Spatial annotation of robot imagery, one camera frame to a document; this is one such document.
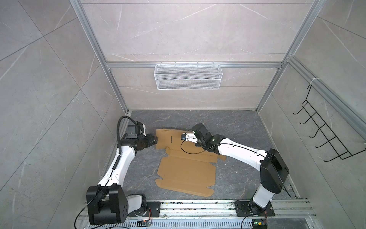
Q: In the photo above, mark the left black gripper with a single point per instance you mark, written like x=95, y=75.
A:
x=152, y=140

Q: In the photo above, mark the brown cardboard box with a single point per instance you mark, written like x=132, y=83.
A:
x=187, y=168

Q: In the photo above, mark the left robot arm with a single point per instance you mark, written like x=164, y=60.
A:
x=107, y=202

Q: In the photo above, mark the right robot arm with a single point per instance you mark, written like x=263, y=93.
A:
x=273, y=170

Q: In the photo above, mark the white wire mesh basket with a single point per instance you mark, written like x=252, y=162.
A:
x=188, y=76

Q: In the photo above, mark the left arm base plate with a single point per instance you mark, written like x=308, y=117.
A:
x=151, y=209

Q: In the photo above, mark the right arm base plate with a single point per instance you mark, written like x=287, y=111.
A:
x=249, y=208

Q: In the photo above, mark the aluminium mounting rail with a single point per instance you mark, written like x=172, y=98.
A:
x=224, y=209

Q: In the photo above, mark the black wire hook rack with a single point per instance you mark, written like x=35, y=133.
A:
x=325, y=130

